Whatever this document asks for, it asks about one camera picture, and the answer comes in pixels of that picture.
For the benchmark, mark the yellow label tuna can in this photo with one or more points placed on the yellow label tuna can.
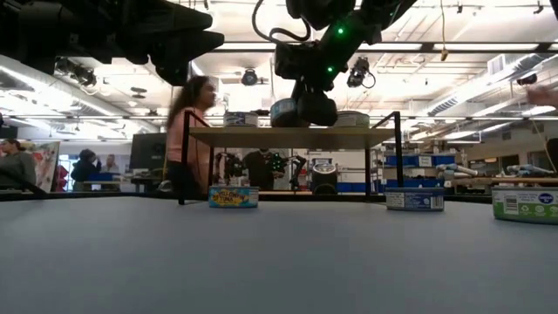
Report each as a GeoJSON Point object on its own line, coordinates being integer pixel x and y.
{"type": "Point", "coordinates": [233, 197]}

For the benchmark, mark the person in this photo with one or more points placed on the person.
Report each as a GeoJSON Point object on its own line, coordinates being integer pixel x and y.
{"type": "Point", "coordinates": [261, 170]}
{"type": "Point", "coordinates": [17, 165]}
{"type": "Point", "coordinates": [112, 165]}
{"type": "Point", "coordinates": [198, 148]}
{"type": "Point", "coordinates": [85, 172]}

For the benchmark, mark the wooden bench top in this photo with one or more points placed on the wooden bench top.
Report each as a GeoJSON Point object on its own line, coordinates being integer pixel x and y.
{"type": "Point", "coordinates": [501, 180]}

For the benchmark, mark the black metal table frame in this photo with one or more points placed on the black metal table frame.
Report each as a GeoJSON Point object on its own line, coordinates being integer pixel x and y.
{"type": "Point", "coordinates": [109, 196]}

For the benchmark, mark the blue label seafood can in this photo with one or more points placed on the blue label seafood can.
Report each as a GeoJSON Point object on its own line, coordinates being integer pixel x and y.
{"type": "Point", "coordinates": [240, 120]}
{"type": "Point", "coordinates": [414, 200]}

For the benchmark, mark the wooden shelf black metal legs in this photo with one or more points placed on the wooden shelf black metal legs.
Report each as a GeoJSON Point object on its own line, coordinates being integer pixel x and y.
{"type": "Point", "coordinates": [283, 137]}

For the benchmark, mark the small yellow hanging tag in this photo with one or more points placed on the small yellow hanging tag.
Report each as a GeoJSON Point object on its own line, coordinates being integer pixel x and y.
{"type": "Point", "coordinates": [444, 55]}

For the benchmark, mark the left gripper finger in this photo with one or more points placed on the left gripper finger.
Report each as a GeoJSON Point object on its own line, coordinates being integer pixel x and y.
{"type": "Point", "coordinates": [174, 70]}
{"type": "Point", "coordinates": [196, 43]}

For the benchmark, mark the black track light cluster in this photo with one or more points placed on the black track light cluster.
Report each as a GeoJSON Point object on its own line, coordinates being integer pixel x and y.
{"type": "Point", "coordinates": [80, 76]}

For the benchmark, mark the green label seafood can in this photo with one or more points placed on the green label seafood can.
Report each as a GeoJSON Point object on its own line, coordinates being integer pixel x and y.
{"type": "Point", "coordinates": [525, 205]}
{"type": "Point", "coordinates": [353, 120]}

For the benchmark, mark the black monitor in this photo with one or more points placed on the black monitor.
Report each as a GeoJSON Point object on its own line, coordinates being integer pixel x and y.
{"type": "Point", "coordinates": [148, 152]}

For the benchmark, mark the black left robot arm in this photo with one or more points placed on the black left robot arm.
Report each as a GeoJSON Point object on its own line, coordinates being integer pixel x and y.
{"type": "Point", "coordinates": [26, 35]}

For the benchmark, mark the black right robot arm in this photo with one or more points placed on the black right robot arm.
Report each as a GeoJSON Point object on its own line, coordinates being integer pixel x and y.
{"type": "Point", "coordinates": [370, 17]}

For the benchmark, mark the blue table mat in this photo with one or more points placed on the blue table mat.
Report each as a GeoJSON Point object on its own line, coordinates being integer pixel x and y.
{"type": "Point", "coordinates": [279, 261]}

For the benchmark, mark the colourful poster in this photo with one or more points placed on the colourful poster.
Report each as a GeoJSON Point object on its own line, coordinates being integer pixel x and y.
{"type": "Point", "coordinates": [48, 165]}

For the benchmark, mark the black ceiling disc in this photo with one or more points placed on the black ceiling disc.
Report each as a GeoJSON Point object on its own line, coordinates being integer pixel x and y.
{"type": "Point", "coordinates": [138, 90]}

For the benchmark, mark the black ceiling dome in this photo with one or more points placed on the black ceiling dome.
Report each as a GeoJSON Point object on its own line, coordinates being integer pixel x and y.
{"type": "Point", "coordinates": [527, 79]}

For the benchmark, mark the silver ceiling duct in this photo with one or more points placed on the silver ceiling duct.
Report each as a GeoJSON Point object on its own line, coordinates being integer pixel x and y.
{"type": "Point", "coordinates": [453, 104]}

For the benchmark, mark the black overhead camera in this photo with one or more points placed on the black overhead camera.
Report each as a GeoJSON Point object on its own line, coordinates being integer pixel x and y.
{"type": "Point", "coordinates": [249, 77]}

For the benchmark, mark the black overhead frame beam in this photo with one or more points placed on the black overhead frame beam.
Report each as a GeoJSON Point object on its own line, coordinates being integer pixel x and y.
{"type": "Point", "coordinates": [428, 46]}

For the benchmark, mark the person's hand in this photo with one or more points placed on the person's hand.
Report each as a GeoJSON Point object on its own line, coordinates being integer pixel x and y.
{"type": "Point", "coordinates": [542, 96]}

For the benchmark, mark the teal label seafood can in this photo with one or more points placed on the teal label seafood can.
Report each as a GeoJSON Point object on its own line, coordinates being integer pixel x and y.
{"type": "Point", "coordinates": [283, 114]}

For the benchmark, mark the blue storage bin rack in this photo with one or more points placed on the blue storage bin rack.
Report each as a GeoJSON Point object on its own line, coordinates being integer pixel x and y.
{"type": "Point", "coordinates": [442, 160]}

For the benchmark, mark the background black robot arm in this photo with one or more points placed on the background black robot arm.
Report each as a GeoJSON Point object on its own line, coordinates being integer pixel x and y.
{"type": "Point", "coordinates": [298, 168]}
{"type": "Point", "coordinates": [233, 168]}

